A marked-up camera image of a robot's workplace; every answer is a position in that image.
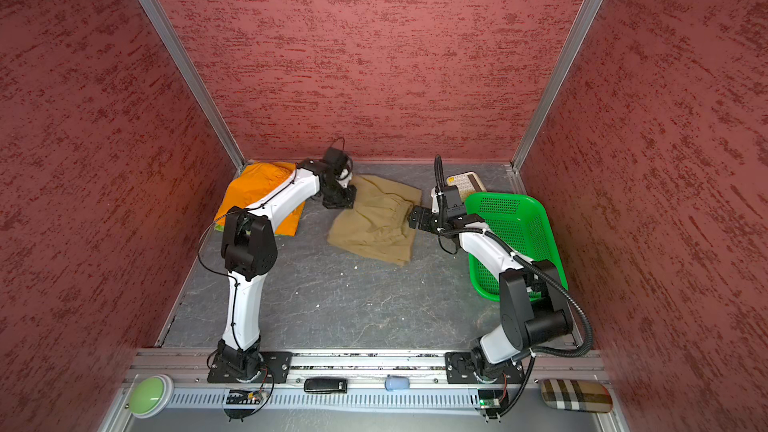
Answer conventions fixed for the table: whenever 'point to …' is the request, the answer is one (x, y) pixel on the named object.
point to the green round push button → (151, 396)
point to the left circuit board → (247, 397)
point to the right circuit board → (490, 398)
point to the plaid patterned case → (590, 396)
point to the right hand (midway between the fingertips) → (418, 224)
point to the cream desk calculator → (466, 182)
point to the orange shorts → (254, 183)
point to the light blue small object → (397, 383)
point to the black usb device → (325, 385)
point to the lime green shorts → (220, 228)
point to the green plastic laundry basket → (523, 223)
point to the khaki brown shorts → (376, 228)
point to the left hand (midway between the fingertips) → (352, 210)
